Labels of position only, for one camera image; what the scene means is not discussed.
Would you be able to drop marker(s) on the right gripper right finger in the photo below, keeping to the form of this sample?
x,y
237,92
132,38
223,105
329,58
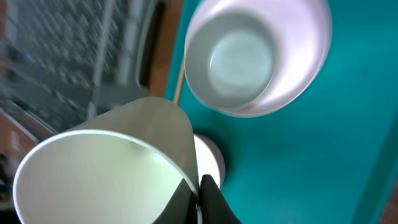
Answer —
x,y
215,209

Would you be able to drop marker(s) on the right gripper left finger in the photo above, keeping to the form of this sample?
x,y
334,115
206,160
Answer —
x,y
181,208

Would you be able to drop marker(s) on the white paper cup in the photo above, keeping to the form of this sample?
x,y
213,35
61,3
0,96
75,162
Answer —
x,y
121,167

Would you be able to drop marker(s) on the grey bowl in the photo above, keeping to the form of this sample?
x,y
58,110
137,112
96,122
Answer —
x,y
249,58

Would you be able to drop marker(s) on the grey dishwasher rack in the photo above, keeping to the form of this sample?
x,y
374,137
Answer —
x,y
66,61

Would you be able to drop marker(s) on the small pink plate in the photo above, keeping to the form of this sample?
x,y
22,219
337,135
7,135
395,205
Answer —
x,y
210,160

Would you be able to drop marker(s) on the wooden chopstick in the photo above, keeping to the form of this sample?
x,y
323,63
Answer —
x,y
180,81

